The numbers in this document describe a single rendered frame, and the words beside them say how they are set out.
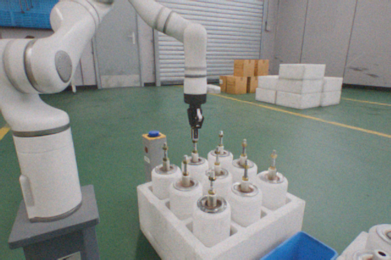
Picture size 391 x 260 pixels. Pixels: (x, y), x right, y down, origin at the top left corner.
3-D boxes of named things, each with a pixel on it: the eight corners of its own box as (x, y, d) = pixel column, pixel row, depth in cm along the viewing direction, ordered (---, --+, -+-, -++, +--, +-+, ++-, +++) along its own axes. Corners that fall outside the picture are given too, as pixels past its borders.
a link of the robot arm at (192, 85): (222, 94, 74) (222, 74, 72) (187, 94, 71) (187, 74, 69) (211, 90, 82) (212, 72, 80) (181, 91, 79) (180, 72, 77)
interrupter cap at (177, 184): (201, 180, 70) (201, 177, 70) (196, 193, 63) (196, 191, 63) (176, 177, 72) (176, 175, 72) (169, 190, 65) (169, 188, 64)
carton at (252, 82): (259, 92, 443) (261, 76, 434) (250, 93, 432) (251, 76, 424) (249, 90, 468) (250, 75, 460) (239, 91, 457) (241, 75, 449)
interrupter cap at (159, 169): (182, 168, 78) (182, 166, 77) (167, 177, 72) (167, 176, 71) (165, 163, 82) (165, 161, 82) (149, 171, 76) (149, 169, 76)
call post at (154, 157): (153, 212, 95) (149, 140, 86) (146, 204, 100) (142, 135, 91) (168, 206, 99) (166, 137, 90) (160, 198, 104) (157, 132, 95)
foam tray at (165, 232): (204, 322, 55) (206, 262, 50) (140, 229, 86) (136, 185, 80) (298, 248, 77) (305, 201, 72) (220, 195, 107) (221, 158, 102)
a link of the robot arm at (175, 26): (211, 33, 75) (172, 12, 74) (211, 29, 67) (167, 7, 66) (201, 53, 77) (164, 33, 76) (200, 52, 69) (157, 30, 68)
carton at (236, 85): (245, 93, 428) (247, 77, 419) (235, 94, 418) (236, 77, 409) (236, 91, 454) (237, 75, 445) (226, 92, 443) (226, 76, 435)
